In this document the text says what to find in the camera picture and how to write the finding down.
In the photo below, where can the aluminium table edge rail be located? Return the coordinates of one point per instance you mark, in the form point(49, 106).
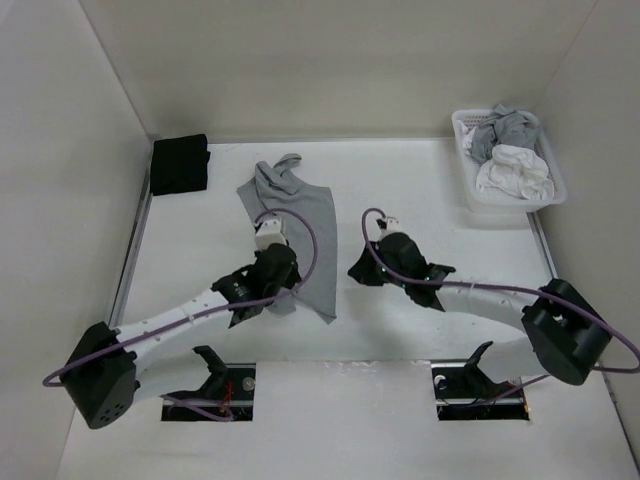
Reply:
point(123, 286)

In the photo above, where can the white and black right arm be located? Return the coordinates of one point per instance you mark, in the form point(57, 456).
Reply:
point(556, 339)

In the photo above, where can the folded black tank top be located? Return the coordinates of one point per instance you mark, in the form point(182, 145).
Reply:
point(179, 165)

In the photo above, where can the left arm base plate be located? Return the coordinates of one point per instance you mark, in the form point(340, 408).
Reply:
point(231, 400)

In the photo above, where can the white tank top in basket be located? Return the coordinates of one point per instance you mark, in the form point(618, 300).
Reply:
point(517, 172)

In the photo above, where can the grey tank top in basket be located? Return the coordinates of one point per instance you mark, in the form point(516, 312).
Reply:
point(504, 126)

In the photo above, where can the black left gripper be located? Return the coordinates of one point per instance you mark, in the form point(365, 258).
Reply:
point(292, 277)

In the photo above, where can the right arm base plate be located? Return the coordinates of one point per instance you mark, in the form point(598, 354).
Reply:
point(460, 400)

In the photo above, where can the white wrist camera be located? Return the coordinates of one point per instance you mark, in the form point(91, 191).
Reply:
point(389, 225)
point(269, 232)

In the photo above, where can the white plastic laundry basket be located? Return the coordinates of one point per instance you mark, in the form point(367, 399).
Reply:
point(495, 202)

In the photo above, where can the grey tank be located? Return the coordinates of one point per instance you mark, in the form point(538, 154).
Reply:
point(276, 186)
point(504, 126)

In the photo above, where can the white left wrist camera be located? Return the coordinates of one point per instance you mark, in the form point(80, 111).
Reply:
point(269, 232)

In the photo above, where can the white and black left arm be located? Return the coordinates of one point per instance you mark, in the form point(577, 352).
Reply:
point(110, 369)

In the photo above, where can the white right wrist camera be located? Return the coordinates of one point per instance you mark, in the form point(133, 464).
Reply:
point(389, 225)

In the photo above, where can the white front cover board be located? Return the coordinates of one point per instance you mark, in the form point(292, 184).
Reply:
point(360, 421)

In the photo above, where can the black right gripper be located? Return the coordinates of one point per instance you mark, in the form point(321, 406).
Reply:
point(362, 271)

